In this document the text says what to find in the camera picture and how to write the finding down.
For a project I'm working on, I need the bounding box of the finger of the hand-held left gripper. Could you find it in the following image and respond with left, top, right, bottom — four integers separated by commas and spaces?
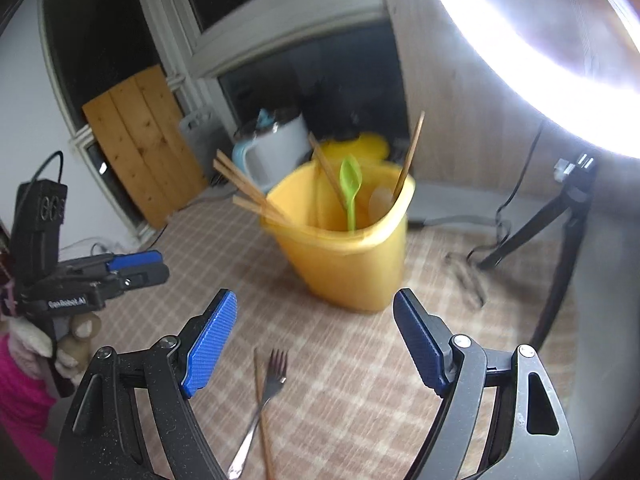
60, 250, 164, 279
102, 263, 171, 292

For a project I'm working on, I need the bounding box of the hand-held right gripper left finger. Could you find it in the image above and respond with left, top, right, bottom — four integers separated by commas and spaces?
57, 287, 238, 480

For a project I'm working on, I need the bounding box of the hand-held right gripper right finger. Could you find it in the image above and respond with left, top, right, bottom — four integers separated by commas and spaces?
392, 288, 581, 480

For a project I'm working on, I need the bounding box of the metal fork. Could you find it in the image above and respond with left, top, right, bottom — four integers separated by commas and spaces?
227, 349, 289, 478

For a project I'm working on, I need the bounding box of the wooden chopstick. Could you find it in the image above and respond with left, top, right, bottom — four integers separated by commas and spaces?
212, 160, 263, 203
232, 195, 289, 224
214, 149, 268, 198
253, 347, 276, 480
392, 110, 426, 201
307, 132, 348, 211

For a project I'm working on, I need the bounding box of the orange plastic container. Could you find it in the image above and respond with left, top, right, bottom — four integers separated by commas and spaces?
260, 160, 417, 313

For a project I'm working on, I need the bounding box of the clear plastic spoon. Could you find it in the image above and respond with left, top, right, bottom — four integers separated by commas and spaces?
369, 186, 396, 218

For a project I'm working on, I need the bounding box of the green plastic spoon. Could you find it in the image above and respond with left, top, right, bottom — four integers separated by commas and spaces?
339, 155, 362, 233

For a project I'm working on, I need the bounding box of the person's left forearm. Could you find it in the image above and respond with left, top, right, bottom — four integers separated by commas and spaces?
0, 335, 58, 480

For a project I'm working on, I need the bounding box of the person's left hand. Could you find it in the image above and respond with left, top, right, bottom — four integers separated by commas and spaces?
5, 310, 101, 378

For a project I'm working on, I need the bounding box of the checked tablecloth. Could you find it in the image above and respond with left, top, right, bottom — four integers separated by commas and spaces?
45, 200, 566, 480

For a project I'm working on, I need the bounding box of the wooden board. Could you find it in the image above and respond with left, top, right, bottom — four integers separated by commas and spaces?
82, 64, 208, 230

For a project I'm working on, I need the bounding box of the white plastic canister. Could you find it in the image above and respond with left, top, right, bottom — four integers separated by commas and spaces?
179, 108, 236, 188

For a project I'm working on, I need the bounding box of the black tripod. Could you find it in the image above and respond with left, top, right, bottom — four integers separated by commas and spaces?
477, 152, 596, 348

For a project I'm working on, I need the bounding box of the light blue toaster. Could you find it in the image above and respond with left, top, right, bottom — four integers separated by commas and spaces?
231, 110, 311, 193

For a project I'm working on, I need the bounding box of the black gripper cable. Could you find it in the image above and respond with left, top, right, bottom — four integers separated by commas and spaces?
30, 151, 67, 186

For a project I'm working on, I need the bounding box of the black ring light cable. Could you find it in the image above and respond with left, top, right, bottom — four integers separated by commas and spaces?
445, 120, 546, 311

